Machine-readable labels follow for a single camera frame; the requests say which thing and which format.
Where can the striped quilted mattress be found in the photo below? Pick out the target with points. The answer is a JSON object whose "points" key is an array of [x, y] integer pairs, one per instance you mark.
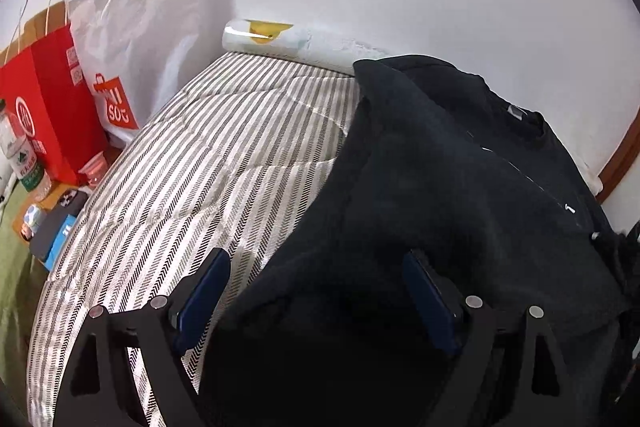
{"points": [[232, 161]]}

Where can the brown wooden door frame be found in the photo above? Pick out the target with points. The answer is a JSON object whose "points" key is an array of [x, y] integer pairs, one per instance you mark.
{"points": [[621, 161]]}

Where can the white plastic shopping bag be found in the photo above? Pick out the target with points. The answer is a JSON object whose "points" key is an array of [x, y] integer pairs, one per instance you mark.
{"points": [[136, 55]]}

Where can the wooden side table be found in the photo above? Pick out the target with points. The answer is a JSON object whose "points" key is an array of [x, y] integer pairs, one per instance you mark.
{"points": [[55, 194]]}

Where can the red paper shopping bag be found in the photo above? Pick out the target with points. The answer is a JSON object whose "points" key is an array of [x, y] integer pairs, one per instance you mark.
{"points": [[44, 86]]}

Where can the clear plastic water bottle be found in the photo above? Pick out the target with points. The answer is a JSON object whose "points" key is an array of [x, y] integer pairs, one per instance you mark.
{"points": [[18, 150]]}

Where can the white rolled paper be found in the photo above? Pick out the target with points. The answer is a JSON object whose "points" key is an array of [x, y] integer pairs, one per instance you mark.
{"points": [[299, 44]]}

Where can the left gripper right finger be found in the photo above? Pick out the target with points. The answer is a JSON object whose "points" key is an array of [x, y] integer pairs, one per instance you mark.
{"points": [[499, 371]]}

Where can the clear plastic cup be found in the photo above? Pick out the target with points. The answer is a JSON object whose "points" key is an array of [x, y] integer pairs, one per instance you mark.
{"points": [[95, 170]]}

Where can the black and blue box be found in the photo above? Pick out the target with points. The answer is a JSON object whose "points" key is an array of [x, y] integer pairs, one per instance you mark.
{"points": [[54, 228]]}

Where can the black sweatshirt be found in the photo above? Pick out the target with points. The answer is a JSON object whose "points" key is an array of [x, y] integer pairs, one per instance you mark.
{"points": [[434, 161]]}

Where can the small round can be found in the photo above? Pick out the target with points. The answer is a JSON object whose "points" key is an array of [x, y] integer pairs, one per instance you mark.
{"points": [[32, 220]]}

